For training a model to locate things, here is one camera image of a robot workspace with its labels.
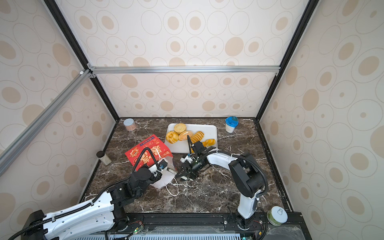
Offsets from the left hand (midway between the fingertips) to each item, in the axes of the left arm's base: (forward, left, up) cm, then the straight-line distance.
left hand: (160, 160), depth 76 cm
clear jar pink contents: (+36, +31, -14) cm, 49 cm away
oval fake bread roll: (+26, -9, -14) cm, 30 cm away
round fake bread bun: (+33, -6, -15) cm, 37 cm away
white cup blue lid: (+35, -43, -10) cm, 56 cm away
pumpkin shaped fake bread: (+24, -2, -13) cm, 27 cm away
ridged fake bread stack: (+26, -19, -15) cm, 35 cm away
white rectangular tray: (+33, -28, -18) cm, 47 cm away
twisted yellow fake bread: (+22, -27, -16) cm, 38 cm away
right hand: (-7, -10, -8) cm, 15 cm away
